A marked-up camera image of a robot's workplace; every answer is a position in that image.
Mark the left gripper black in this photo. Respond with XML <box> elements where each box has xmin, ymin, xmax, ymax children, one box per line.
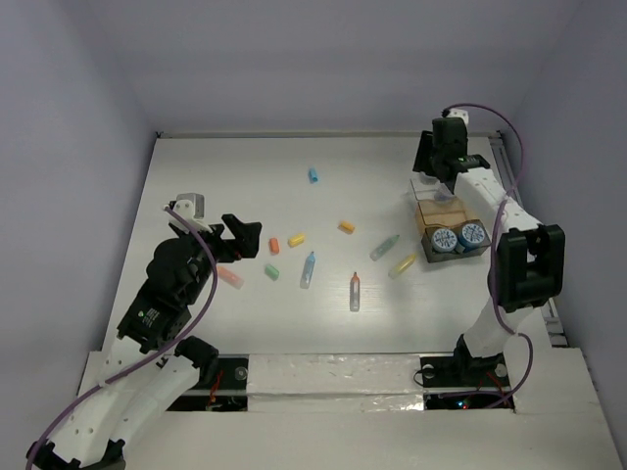
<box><xmin>178</xmin><ymin>212</ymin><xmax>262</xmax><ymax>303</ymax></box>

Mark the blue highlighter marker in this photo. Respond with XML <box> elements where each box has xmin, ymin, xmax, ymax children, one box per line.
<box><xmin>300</xmin><ymin>252</ymin><xmax>316</xmax><ymax>289</ymax></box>

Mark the blue patterned tape roll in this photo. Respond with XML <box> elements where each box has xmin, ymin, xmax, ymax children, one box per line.
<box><xmin>458</xmin><ymin>222</ymin><xmax>486</xmax><ymax>253</ymax></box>

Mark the blue marker cap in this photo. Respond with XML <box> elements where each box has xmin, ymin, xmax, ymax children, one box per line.
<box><xmin>308</xmin><ymin>167</ymin><xmax>318</xmax><ymax>184</ymax></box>

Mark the red-orange highlighter marker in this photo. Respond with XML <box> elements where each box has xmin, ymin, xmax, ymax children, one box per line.
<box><xmin>350</xmin><ymin>272</ymin><xmax>361</xmax><ymax>312</ymax></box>

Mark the clear jar purple lid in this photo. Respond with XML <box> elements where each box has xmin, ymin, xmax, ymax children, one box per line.
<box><xmin>432</xmin><ymin>187</ymin><xmax>455</xmax><ymax>204</ymax></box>

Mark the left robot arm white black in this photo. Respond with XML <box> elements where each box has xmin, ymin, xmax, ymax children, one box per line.
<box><xmin>26</xmin><ymin>203</ymin><xmax>262</xmax><ymax>469</ymax></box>

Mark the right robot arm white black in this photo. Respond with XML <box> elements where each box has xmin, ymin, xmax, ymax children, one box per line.
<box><xmin>413</xmin><ymin>108</ymin><xmax>565</xmax><ymax>384</ymax></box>

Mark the pink highlighter marker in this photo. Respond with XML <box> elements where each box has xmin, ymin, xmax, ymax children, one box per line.
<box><xmin>217</xmin><ymin>266</ymin><xmax>244</xmax><ymax>289</ymax></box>

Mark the green marker cap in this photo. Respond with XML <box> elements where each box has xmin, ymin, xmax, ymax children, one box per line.
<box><xmin>265</xmin><ymin>264</ymin><xmax>280</xmax><ymax>281</ymax></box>

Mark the yellow marker cap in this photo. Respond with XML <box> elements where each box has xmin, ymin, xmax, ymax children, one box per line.
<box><xmin>288</xmin><ymin>233</ymin><xmax>306</xmax><ymax>248</ymax></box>

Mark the three-compartment desk organizer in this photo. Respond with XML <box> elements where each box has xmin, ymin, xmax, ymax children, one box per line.
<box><xmin>409</xmin><ymin>173</ymin><xmax>491</xmax><ymax>263</ymax></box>

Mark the light orange marker cap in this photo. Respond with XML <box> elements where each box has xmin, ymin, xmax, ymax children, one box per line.
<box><xmin>338</xmin><ymin>221</ymin><xmax>355</xmax><ymax>234</ymax></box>

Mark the yellow highlighter marker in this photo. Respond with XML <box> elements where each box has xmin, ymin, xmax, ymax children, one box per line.
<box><xmin>388</xmin><ymin>253</ymin><xmax>417</xmax><ymax>279</ymax></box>

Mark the green highlighter marker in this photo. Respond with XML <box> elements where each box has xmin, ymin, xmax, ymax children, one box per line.
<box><xmin>369</xmin><ymin>235</ymin><xmax>400</xmax><ymax>261</ymax></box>

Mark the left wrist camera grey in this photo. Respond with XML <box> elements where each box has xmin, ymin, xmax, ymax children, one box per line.
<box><xmin>173</xmin><ymin>193</ymin><xmax>205</xmax><ymax>219</ymax></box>

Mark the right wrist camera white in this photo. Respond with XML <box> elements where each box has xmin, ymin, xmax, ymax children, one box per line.
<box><xmin>442</xmin><ymin>107</ymin><xmax>469</xmax><ymax>123</ymax></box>

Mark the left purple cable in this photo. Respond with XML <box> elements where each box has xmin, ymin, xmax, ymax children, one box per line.
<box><xmin>24</xmin><ymin>206</ymin><xmax>219</xmax><ymax>470</ymax></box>

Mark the purple cable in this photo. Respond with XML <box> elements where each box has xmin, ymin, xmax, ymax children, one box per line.
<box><xmin>443</xmin><ymin>102</ymin><xmax>535</xmax><ymax>410</ymax></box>
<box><xmin>24</xmin><ymin>206</ymin><xmax>219</xmax><ymax>470</ymax></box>

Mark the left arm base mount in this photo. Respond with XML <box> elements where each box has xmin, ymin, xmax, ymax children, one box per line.
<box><xmin>180</xmin><ymin>354</ymin><xmax>249</xmax><ymax>412</ymax></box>

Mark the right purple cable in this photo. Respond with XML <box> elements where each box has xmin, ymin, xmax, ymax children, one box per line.
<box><xmin>443</xmin><ymin>102</ymin><xmax>535</xmax><ymax>410</ymax></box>

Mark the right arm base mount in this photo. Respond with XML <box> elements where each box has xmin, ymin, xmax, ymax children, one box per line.
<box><xmin>412</xmin><ymin>354</ymin><xmax>514</xmax><ymax>411</ymax></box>

